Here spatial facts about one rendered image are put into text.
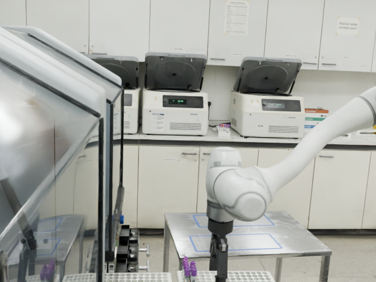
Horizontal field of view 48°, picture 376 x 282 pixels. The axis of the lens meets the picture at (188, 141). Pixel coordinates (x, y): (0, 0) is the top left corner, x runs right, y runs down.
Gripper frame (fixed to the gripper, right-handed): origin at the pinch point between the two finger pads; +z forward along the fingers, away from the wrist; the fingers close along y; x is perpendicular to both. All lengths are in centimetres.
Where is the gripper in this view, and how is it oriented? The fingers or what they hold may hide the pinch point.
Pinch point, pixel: (216, 281)
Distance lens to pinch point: 134.7
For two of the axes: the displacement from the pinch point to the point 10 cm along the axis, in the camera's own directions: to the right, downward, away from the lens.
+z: -0.5, 9.8, 1.9
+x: -9.9, -0.3, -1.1
